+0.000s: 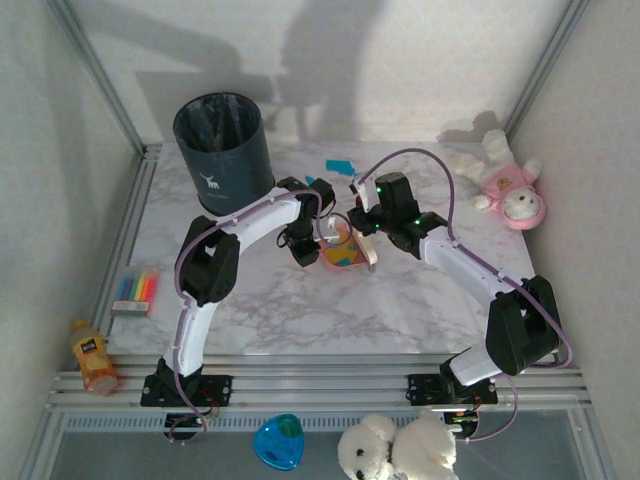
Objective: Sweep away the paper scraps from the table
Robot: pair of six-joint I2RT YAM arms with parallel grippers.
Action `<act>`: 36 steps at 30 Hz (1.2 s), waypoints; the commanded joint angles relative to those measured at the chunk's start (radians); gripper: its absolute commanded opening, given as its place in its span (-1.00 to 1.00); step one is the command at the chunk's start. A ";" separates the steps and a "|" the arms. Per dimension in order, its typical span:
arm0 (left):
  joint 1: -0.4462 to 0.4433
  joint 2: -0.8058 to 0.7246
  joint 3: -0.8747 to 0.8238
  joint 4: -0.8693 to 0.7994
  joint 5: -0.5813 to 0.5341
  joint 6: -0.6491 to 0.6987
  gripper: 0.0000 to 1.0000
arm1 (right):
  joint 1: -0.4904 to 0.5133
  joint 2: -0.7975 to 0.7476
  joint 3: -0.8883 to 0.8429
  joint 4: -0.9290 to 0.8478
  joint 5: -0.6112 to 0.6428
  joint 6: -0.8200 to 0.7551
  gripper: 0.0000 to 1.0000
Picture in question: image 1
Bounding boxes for cream hand brush grey bristles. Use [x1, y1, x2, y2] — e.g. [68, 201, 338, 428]
[353, 230, 381, 275]

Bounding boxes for pink plastic dustpan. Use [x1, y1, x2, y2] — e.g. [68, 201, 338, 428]
[319, 223, 372, 274]

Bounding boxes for yellow paper scrap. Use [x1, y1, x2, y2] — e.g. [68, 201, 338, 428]
[327, 234, 362, 266]

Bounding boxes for dark blue waste bin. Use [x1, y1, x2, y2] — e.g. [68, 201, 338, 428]
[173, 92, 277, 220]

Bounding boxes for white plush toy pink shirt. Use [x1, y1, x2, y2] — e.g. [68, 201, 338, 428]
[453, 128, 548, 232]

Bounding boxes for black plastic bin liner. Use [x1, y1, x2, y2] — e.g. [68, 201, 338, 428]
[175, 94, 262, 151]

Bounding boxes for multicoloured crayon set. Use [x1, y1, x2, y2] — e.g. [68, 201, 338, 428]
[110, 268, 162, 317]

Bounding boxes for blue plastic toy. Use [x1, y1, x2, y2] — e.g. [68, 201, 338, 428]
[252, 413, 305, 472]

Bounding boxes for white plush bear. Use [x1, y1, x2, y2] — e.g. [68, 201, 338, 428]
[337, 409, 459, 480]

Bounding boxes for orange juice bottle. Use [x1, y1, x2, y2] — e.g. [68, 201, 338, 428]
[71, 318, 121, 398]

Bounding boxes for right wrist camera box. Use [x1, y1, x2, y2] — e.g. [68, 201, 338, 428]
[349, 180, 372, 212]

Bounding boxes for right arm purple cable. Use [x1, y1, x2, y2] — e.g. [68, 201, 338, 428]
[355, 147, 575, 444]

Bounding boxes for aluminium mounting rail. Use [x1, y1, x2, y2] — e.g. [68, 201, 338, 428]
[44, 368, 596, 414]

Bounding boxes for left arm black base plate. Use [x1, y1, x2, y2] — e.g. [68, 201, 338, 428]
[140, 374, 235, 407]

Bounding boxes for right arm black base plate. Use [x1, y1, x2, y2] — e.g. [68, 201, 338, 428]
[407, 373, 500, 406]

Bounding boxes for aluminium side rail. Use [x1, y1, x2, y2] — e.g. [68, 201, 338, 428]
[92, 143, 164, 359]

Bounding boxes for aluminium frame post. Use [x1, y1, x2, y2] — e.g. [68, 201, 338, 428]
[502, 0, 591, 139]
[47, 0, 149, 156]

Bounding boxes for grey slotted cable duct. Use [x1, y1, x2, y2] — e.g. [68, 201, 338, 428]
[59, 413, 454, 434]

